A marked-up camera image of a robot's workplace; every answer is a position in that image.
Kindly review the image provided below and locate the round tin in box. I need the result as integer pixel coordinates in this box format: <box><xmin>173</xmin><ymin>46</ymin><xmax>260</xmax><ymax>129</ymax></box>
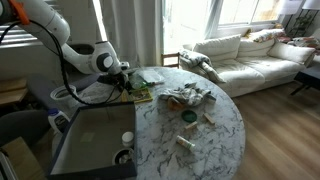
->
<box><xmin>112</xmin><ymin>148</ymin><xmax>134</xmax><ymax>165</ymax></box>

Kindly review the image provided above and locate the yellow picture book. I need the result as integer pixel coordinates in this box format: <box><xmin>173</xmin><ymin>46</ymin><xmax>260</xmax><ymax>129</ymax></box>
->
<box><xmin>121</xmin><ymin>88</ymin><xmax>153</xmax><ymax>103</ymax></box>

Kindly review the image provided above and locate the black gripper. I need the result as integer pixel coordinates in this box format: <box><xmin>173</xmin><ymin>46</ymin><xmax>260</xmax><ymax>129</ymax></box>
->
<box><xmin>97</xmin><ymin>71</ymin><xmax>130</xmax><ymax>90</ymax></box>

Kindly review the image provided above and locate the white lid jar in box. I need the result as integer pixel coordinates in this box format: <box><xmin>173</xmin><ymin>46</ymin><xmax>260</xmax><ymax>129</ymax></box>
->
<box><xmin>122</xmin><ymin>131</ymin><xmax>134</xmax><ymax>147</ymax></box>

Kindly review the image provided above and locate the folded grey blanket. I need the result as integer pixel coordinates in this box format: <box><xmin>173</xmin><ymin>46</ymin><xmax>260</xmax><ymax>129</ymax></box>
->
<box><xmin>179</xmin><ymin>49</ymin><xmax>225</xmax><ymax>83</ymax></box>

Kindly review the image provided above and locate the white sofa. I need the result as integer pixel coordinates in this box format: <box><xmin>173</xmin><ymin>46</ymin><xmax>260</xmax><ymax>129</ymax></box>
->
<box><xmin>181</xmin><ymin>34</ymin><xmax>315</xmax><ymax>97</ymax></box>

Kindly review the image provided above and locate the black coffee table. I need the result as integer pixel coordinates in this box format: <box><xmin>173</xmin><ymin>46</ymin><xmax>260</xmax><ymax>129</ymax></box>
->
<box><xmin>292</xmin><ymin>65</ymin><xmax>320</xmax><ymax>95</ymax></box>

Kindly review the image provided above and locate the dark blue cardboard box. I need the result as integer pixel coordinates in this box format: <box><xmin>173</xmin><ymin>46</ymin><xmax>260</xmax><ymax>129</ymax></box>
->
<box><xmin>47</xmin><ymin>102</ymin><xmax>137</xmax><ymax>180</ymax></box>

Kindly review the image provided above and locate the wooden block right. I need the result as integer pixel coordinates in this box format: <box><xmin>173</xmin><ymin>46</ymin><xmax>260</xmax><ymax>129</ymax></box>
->
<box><xmin>203</xmin><ymin>113</ymin><xmax>216</xmax><ymax>125</ymax></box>

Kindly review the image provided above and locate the wooden block near lid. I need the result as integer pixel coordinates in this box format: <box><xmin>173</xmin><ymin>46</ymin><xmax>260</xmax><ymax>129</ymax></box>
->
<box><xmin>184</xmin><ymin>121</ymin><xmax>197</xmax><ymax>130</ymax></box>

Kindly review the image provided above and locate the crumpled grey white cloth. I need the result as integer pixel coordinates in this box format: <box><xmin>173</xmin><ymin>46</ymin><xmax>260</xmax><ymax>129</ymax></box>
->
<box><xmin>159</xmin><ymin>83</ymin><xmax>216</xmax><ymax>106</ymax></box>

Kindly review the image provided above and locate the white bottle blue cap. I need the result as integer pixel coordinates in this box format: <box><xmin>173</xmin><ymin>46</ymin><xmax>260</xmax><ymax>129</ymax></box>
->
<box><xmin>48</xmin><ymin>108</ymin><xmax>70</xmax><ymax>134</ymax></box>

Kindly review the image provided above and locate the clear plastic bag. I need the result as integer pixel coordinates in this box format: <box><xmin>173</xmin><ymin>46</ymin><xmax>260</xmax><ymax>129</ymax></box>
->
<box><xmin>137</xmin><ymin>69</ymin><xmax>163</xmax><ymax>83</ymax></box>

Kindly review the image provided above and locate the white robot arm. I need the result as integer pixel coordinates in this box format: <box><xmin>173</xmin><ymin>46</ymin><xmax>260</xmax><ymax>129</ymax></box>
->
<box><xmin>0</xmin><ymin>0</ymin><xmax>129</xmax><ymax>88</ymax></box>

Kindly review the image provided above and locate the green round lid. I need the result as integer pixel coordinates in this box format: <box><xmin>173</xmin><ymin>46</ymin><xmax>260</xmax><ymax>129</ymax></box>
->
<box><xmin>181</xmin><ymin>110</ymin><xmax>197</xmax><ymax>123</ymax></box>

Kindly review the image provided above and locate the wooden chair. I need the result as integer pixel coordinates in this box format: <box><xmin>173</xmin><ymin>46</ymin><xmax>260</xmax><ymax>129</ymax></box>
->
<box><xmin>161</xmin><ymin>53</ymin><xmax>179</xmax><ymax>68</ymax></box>

